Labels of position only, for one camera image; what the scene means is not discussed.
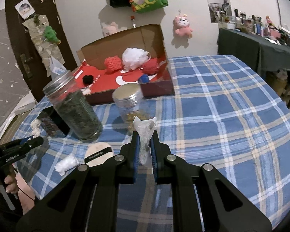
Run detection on photo on door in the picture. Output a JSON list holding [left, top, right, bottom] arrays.
[[14, 0, 35, 20]]

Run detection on blue sponge cloth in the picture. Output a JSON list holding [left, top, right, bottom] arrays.
[[138, 74, 150, 84]]

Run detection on cream knitted scrunchie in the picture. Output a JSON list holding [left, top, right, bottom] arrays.
[[30, 119, 41, 138]]

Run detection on black knitted scrunchie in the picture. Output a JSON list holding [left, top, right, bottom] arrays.
[[83, 75, 94, 86]]

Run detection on dark green side table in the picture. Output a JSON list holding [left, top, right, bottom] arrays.
[[217, 28, 290, 77]]

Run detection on white tissue sheet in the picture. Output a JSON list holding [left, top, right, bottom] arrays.
[[133, 117, 157, 168]]

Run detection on dark wooden door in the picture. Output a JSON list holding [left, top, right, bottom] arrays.
[[5, 0, 77, 102]]

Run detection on coral foam net ball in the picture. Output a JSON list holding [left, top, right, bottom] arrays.
[[104, 55, 123, 74]]

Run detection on beige powder puff black band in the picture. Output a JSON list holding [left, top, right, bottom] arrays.
[[84, 142, 114, 167]]

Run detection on pink plush cat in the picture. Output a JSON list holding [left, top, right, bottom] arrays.
[[173, 14, 193, 39]]

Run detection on door handle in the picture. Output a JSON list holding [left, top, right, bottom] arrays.
[[20, 53, 33, 78]]

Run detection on glass jar gold contents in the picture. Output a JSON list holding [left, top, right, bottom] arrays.
[[112, 83, 153, 134]]

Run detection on blue plaid tablecloth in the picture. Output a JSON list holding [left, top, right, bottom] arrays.
[[17, 55, 290, 231]]

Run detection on pale pink plush bear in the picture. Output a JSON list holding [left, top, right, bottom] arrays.
[[102, 22, 118, 37]]

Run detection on green plush dinosaur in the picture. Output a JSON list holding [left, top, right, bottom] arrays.
[[44, 26, 61, 44]]

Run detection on floral beauty cream tin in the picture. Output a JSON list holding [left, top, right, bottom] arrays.
[[38, 106, 70, 138]]

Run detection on white cloth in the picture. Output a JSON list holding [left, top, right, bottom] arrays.
[[54, 153, 79, 176]]

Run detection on cardboard box red lining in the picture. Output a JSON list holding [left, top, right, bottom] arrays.
[[73, 24, 174, 105]]

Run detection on white mesh bath pouf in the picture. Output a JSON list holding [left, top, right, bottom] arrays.
[[122, 48, 151, 71]]

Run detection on person's left hand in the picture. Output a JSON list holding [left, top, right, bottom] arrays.
[[4, 170, 19, 194]]

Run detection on clear plastic bag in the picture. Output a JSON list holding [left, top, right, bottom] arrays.
[[49, 56, 67, 80]]

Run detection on red plush miffy toy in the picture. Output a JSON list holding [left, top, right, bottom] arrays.
[[142, 58, 166, 75]]

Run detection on hanging door organizer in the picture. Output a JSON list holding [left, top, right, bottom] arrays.
[[23, 15, 65, 77]]

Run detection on glass jar dark contents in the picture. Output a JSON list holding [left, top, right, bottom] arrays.
[[43, 70, 102, 142]]

